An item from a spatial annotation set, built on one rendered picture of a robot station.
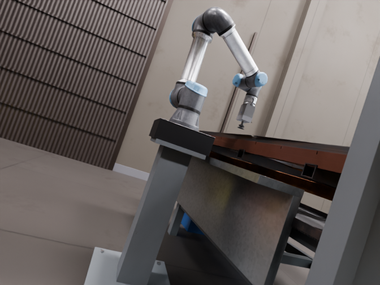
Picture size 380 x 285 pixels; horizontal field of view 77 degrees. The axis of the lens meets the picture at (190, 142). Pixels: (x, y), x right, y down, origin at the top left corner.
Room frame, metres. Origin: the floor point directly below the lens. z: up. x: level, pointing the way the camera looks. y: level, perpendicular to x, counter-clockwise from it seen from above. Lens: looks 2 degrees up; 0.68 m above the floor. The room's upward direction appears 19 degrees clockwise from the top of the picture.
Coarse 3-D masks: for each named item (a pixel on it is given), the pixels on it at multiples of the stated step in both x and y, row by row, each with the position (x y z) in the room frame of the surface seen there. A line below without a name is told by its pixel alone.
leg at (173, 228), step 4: (176, 208) 1.94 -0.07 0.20; (180, 208) 1.91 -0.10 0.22; (176, 212) 1.91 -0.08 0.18; (180, 212) 1.91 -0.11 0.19; (172, 216) 1.96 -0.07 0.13; (176, 216) 1.91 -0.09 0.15; (180, 216) 1.92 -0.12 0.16; (172, 220) 1.94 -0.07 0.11; (176, 220) 1.91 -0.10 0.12; (180, 220) 1.92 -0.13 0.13; (172, 224) 1.91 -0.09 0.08; (176, 224) 1.92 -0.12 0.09; (172, 228) 1.91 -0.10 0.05; (176, 228) 1.92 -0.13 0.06; (168, 232) 1.94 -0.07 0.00; (172, 232) 1.91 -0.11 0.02; (176, 232) 1.92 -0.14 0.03
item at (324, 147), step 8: (224, 136) 1.57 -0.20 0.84; (232, 136) 1.48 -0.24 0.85; (240, 136) 1.40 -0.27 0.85; (248, 136) 1.33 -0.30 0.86; (280, 144) 1.08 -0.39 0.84; (288, 144) 1.03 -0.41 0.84; (296, 144) 0.99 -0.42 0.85; (304, 144) 0.95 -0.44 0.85; (312, 144) 0.92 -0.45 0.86; (320, 144) 0.89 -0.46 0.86; (336, 152) 0.82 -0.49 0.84; (344, 152) 0.79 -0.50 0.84; (272, 160) 1.84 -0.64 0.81; (296, 168) 1.78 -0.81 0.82
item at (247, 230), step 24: (192, 168) 1.67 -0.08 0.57; (216, 168) 1.37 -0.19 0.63; (192, 192) 1.55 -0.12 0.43; (216, 192) 1.29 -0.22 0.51; (240, 192) 1.09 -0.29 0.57; (264, 192) 0.96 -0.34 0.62; (192, 216) 1.45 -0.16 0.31; (216, 216) 1.22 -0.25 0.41; (240, 216) 1.04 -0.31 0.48; (264, 216) 0.92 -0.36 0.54; (288, 216) 0.83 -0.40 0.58; (216, 240) 1.15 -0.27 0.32; (240, 240) 1.00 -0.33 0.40; (264, 240) 0.88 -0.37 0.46; (240, 264) 0.95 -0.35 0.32; (264, 264) 0.85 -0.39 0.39
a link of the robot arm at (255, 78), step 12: (216, 12) 1.16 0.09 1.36; (216, 24) 1.17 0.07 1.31; (228, 24) 1.16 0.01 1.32; (228, 36) 1.19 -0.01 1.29; (240, 48) 1.22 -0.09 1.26; (240, 60) 1.25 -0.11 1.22; (252, 60) 1.26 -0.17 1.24; (252, 72) 1.28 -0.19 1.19; (252, 84) 1.33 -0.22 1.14; (264, 84) 1.29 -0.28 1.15
